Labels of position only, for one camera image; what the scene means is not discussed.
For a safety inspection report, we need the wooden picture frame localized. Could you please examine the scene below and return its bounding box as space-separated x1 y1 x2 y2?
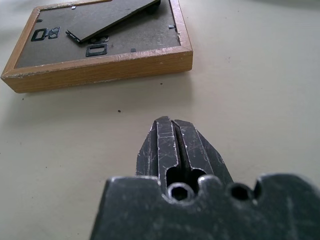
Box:
0 0 194 94

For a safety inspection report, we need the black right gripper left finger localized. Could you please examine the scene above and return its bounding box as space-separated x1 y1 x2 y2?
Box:
135 115 183 185

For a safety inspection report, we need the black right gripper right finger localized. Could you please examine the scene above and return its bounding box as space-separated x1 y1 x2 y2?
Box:
172 119 234 187

